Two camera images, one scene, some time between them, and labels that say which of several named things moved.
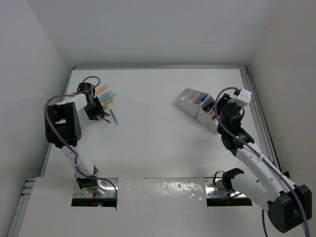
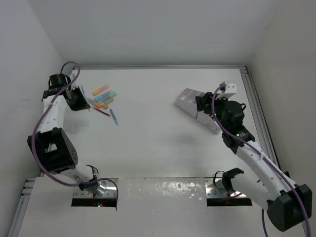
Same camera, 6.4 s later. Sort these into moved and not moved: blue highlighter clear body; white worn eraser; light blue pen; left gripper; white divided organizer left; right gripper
Moved: right gripper; left gripper
Not moved: blue highlighter clear body; white worn eraser; white divided organizer left; light blue pen
